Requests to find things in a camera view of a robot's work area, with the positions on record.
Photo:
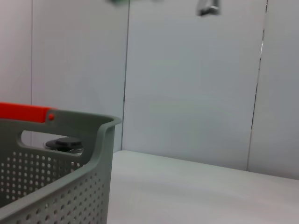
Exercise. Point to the grey perforated storage bin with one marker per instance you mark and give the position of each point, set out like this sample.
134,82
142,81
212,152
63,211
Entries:
70,186

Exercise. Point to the glass teapot with black lid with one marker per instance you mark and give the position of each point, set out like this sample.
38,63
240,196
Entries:
65,142

